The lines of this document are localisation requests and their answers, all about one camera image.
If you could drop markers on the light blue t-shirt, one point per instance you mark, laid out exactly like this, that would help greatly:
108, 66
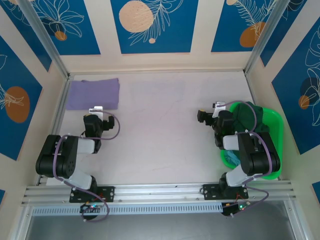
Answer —
231, 157

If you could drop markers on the aluminium frame post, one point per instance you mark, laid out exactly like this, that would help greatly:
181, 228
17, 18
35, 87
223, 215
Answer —
52, 50
257, 50

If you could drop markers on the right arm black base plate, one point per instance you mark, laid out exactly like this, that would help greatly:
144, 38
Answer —
210, 191

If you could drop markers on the green plastic basket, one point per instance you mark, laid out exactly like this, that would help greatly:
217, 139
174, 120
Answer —
275, 130

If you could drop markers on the aluminium table edge rail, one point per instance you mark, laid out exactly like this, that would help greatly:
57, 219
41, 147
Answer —
250, 87
59, 110

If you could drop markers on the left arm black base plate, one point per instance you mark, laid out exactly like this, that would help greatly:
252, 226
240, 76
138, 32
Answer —
110, 193

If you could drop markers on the purple folded t-shirt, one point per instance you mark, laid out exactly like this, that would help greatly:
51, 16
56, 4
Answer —
92, 92

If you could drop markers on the dark green t-shirt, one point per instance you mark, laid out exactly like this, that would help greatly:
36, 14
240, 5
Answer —
243, 117

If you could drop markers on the grey metal sheet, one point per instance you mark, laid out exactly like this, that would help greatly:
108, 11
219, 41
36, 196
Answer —
160, 227

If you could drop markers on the aluminium mounting rail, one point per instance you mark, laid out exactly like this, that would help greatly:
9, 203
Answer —
160, 192

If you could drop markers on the blue floral wall panel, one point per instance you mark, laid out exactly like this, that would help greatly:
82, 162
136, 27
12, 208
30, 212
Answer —
287, 100
15, 75
82, 37
175, 37
225, 25

